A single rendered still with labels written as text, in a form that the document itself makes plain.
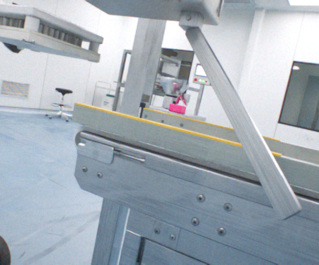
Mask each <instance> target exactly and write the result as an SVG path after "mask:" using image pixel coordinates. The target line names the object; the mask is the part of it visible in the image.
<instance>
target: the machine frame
mask: <svg viewBox="0 0 319 265"><path fill-rule="evenodd" d="M166 22H167V21H165V20H155V19H149V18H138V22H137V27H136V31H135V37H134V43H133V49H132V52H131V56H130V61H129V67H128V73H127V79H126V82H125V86H124V91H123V97H122V104H121V109H120V113H122V114H127V115H131V116H136V117H138V112H139V106H140V103H145V102H142V96H143V95H144V94H145V95H148V96H150V98H149V102H148V103H145V104H146V106H145V107H146V108H149V105H150V99H151V97H152V92H153V87H154V81H155V76H156V71H157V67H158V61H159V56H160V53H161V48H162V44H163V38H164V33H165V28H166ZM101 207H102V210H101V213H100V214H101V215H100V218H99V222H98V223H99V224H98V230H97V233H96V234H97V236H96V242H95V247H94V251H93V256H92V263H91V265H117V263H118V258H119V253H120V250H121V244H122V238H123V233H124V228H125V222H126V219H127V213H128V208H127V207H125V206H122V205H120V204H118V203H115V202H112V201H110V200H108V199H105V198H104V199H103V203H102V206H101Z"/></svg>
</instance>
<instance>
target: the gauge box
mask: <svg viewBox="0 0 319 265"><path fill-rule="evenodd" d="M85 1H86V2H88V3H89V4H91V5H93V6H95V7H97V8H98V9H100V10H102V11H103V12H105V13H106V14H107V15H115V16H118V15H121V16H126V17H138V18H149V19H155V20H165V21H172V22H179V21H180V20H179V18H180V15H181V11H182V10H188V11H196V12H200V13H201V14H202V15H203V17H204V21H203V24H206V25H218V24H219V19H220V16H221V11H222V6H223V1H224V0H85Z"/></svg>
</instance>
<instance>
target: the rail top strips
mask: <svg viewBox="0 0 319 265"><path fill-rule="evenodd" d="M74 104H77V105H81V106H84V107H89V108H92V109H97V110H100V111H102V112H106V113H111V114H115V115H120V116H124V117H127V118H131V119H133V120H138V121H143V122H145V123H149V124H154V125H158V126H163V127H166V128H168V129H173V130H177V131H181V132H184V133H189V134H193V135H197V136H202V137H204V138H207V139H211V140H216V141H220V142H225V143H228V144H232V145H236V146H240V147H242V145H241V144H240V143H237V142H233V141H229V140H225V139H220V138H217V137H215V136H210V135H206V134H201V133H198V132H193V131H190V130H185V129H181V128H178V127H175V126H171V125H166V124H162V123H157V122H154V121H150V120H146V119H143V118H139V117H136V116H131V115H127V114H122V113H117V112H113V111H111V110H108V109H103V108H99V107H94V106H91V105H87V104H82V103H74ZM144 109H147V110H152V111H153V112H157V113H163V114H167V115H172V116H177V117H180V118H184V119H187V120H192V121H196V122H199V123H205V124H209V125H214V126H219V127H222V128H224V129H228V130H234V129H231V128H229V127H226V126H220V125H216V124H211V123H207V122H204V121H198V120H194V119H191V118H187V117H183V116H179V115H173V114H169V113H164V112H159V111H158V110H154V109H149V108H144ZM262 137H264V138H267V139H271V140H275V141H279V142H280V140H278V139H275V138H272V137H267V136H263V135H262ZM271 153H272V154H273V155H274V156H279V157H281V154H280V153H276V152H272V151H271Z"/></svg>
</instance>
